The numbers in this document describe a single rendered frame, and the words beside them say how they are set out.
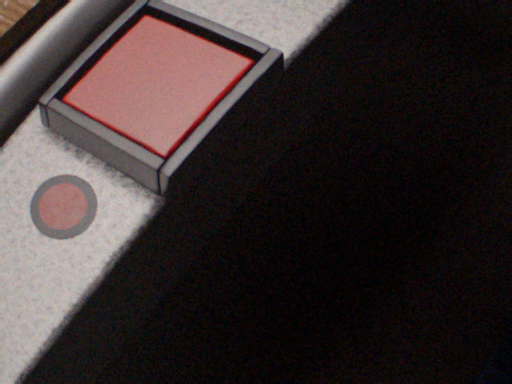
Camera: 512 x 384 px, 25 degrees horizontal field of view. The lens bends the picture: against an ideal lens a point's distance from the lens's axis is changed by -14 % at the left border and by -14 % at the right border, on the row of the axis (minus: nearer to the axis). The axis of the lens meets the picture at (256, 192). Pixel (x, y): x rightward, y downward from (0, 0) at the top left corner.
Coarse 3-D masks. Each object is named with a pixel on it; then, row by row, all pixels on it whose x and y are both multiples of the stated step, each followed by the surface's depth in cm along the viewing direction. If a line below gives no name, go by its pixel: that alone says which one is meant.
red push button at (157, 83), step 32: (128, 32) 53; (160, 32) 53; (96, 64) 52; (128, 64) 52; (160, 64) 52; (192, 64) 51; (224, 64) 51; (96, 96) 51; (128, 96) 51; (160, 96) 51; (192, 96) 50; (224, 96) 51; (128, 128) 50; (160, 128) 50; (192, 128) 50
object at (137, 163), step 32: (160, 0) 54; (192, 32) 53; (224, 32) 52; (256, 64) 51; (64, 96) 51; (256, 96) 51; (64, 128) 51; (96, 128) 49; (224, 128) 50; (128, 160) 49; (160, 160) 48; (192, 160) 49; (160, 192) 49
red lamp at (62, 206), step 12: (48, 192) 50; (60, 192) 50; (72, 192) 50; (48, 204) 49; (60, 204) 49; (72, 204) 49; (84, 204) 49; (48, 216) 49; (60, 216) 49; (72, 216) 49; (60, 228) 49
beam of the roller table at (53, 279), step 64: (192, 0) 56; (256, 0) 56; (320, 0) 56; (384, 0) 60; (320, 64) 56; (256, 128) 54; (0, 192) 50; (128, 192) 50; (192, 192) 51; (0, 256) 48; (64, 256) 48; (128, 256) 48; (192, 256) 54; (0, 320) 46; (64, 320) 46; (128, 320) 51
